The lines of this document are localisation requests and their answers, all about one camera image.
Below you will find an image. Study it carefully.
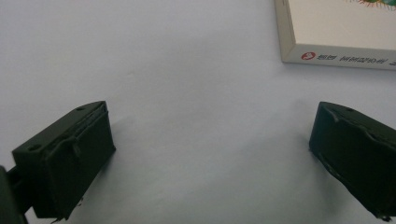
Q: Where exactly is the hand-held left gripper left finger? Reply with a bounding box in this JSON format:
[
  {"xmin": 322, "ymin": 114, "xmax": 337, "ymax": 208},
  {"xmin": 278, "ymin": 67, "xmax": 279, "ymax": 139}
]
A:
[{"xmin": 11, "ymin": 100, "xmax": 117, "ymax": 221}]

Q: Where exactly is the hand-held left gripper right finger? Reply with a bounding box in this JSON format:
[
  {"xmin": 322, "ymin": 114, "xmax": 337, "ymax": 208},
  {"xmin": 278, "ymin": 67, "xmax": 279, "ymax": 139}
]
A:
[{"xmin": 308, "ymin": 101, "xmax": 396, "ymax": 222}]

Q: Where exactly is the white caterpillar picture book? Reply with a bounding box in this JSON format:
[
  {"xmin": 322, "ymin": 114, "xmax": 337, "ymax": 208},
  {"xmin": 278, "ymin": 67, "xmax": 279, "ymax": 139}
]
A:
[{"xmin": 274, "ymin": 0, "xmax": 396, "ymax": 71}]

